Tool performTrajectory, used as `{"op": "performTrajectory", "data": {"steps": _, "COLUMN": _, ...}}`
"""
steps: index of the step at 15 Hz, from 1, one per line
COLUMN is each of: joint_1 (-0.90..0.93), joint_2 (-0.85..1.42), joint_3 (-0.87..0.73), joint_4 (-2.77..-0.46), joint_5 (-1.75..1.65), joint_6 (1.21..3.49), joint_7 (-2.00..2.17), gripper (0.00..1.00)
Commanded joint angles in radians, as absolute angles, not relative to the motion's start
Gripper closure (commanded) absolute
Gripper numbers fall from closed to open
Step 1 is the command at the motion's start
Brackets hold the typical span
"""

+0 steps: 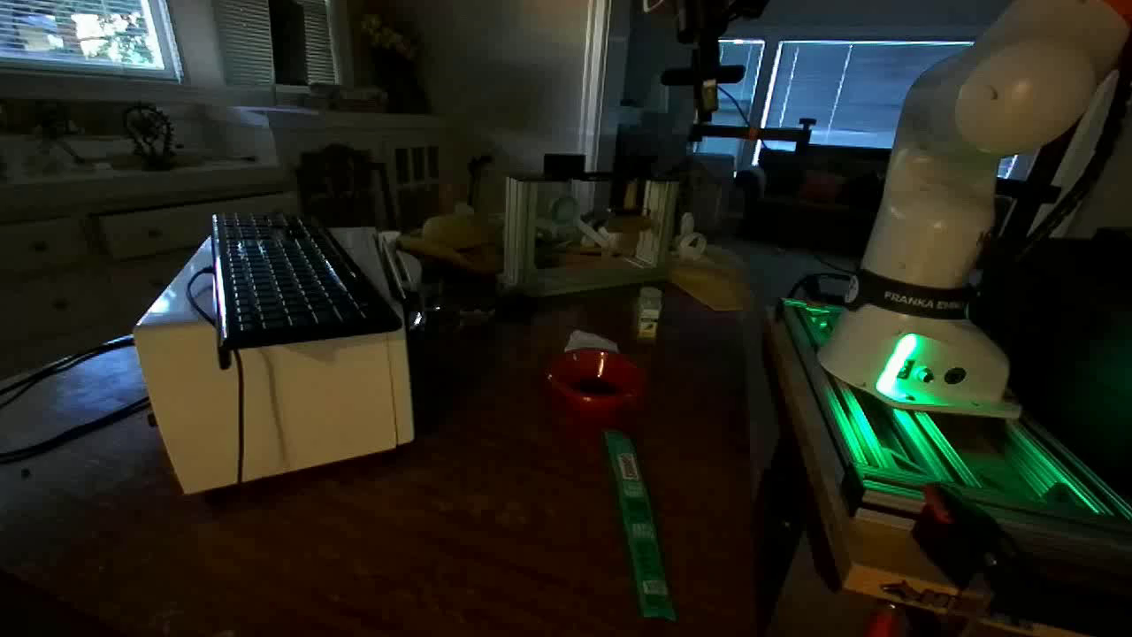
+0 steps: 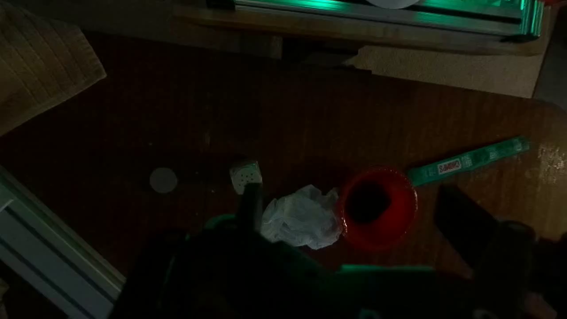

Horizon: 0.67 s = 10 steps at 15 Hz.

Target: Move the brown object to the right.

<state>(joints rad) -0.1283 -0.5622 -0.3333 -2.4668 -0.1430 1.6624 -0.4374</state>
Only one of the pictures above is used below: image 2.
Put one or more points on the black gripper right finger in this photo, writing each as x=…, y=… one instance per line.
x=466, y=230

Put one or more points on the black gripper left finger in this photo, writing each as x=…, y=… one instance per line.
x=249, y=205

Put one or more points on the white crumpled cloth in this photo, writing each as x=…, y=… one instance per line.
x=301, y=218

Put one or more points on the green marker pen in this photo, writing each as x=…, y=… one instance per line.
x=471, y=158

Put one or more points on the red bowl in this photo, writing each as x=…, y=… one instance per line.
x=386, y=227

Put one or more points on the small round pale disc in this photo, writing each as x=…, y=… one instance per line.
x=163, y=179

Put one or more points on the flat cardboard piece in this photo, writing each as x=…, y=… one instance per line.
x=460, y=71

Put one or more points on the pale wooden plank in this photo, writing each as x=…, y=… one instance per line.
x=248, y=28

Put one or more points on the pale wooden board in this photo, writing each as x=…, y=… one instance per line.
x=35, y=64

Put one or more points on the aluminium profile rail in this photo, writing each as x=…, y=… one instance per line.
x=46, y=253

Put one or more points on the green-lit aluminium base frame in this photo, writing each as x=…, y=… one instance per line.
x=389, y=10

